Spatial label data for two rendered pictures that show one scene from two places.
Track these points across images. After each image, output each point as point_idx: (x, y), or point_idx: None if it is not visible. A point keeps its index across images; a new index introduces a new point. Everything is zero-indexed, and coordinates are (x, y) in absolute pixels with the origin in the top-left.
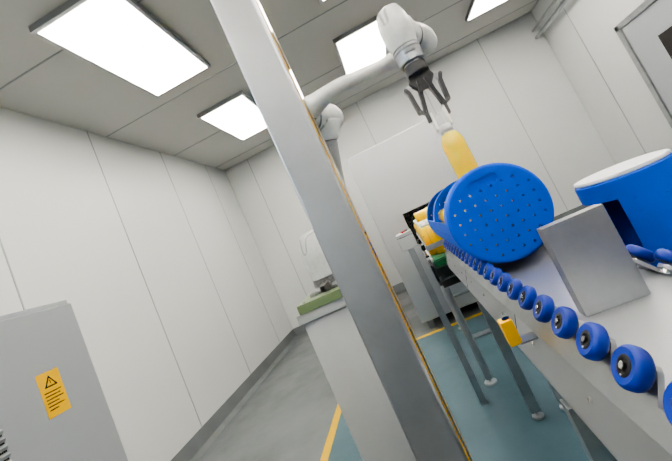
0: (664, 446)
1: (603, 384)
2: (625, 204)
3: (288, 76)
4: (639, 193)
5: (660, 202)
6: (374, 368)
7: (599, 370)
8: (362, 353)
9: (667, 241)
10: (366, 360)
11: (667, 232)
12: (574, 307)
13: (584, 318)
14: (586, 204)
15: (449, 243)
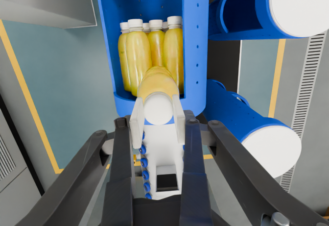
0: None
1: (146, 193)
2: (261, 31)
3: None
4: (273, 36)
5: (273, 38)
6: (28, 13)
7: (147, 192)
8: (11, 11)
9: (251, 37)
10: (17, 12)
11: (256, 38)
12: (156, 161)
13: (155, 169)
14: None
15: None
